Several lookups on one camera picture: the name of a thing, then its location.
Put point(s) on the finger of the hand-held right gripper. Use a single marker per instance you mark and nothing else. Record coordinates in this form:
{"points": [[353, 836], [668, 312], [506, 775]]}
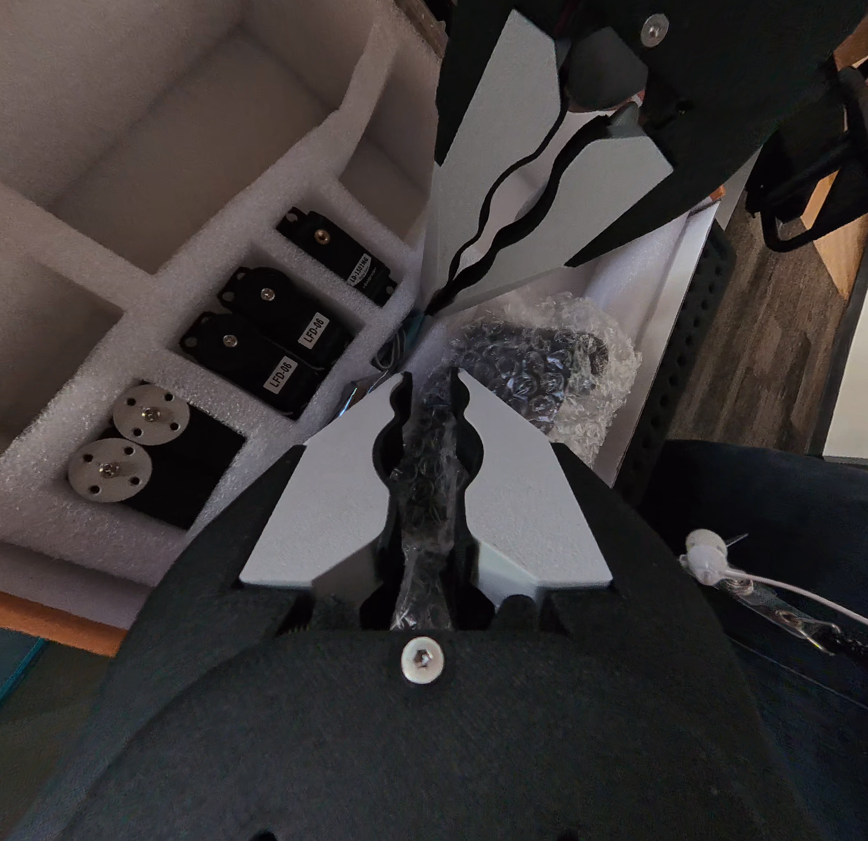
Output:
{"points": [[495, 122], [597, 204]]}

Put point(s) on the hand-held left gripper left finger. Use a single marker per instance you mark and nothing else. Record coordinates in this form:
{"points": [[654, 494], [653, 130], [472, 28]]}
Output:
{"points": [[319, 515]]}

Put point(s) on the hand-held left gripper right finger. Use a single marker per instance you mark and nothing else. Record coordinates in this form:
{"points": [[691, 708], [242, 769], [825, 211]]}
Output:
{"points": [[536, 515]]}

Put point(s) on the white cardboard box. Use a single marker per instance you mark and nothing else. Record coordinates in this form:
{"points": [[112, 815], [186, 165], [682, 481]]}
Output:
{"points": [[668, 292]]}

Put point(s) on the bubble-wrapped black part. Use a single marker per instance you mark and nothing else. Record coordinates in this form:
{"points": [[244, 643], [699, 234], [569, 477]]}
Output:
{"points": [[529, 373]]}

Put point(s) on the white foam tray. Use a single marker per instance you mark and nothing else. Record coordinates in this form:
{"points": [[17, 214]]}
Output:
{"points": [[224, 238]]}

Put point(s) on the black servo white label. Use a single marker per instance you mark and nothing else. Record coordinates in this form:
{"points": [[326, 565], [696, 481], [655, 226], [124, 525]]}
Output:
{"points": [[237, 360], [278, 305], [332, 244]]}

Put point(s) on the black perforated panel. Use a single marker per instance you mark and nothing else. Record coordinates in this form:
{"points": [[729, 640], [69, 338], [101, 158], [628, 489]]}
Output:
{"points": [[698, 353]]}

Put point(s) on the black servo with metal disc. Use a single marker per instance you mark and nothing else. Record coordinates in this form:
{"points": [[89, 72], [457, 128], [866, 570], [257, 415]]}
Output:
{"points": [[150, 414], [108, 471]]}

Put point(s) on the person's dark blue trousers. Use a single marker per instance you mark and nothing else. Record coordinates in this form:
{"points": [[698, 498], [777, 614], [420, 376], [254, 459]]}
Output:
{"points": [[780, 488]]}

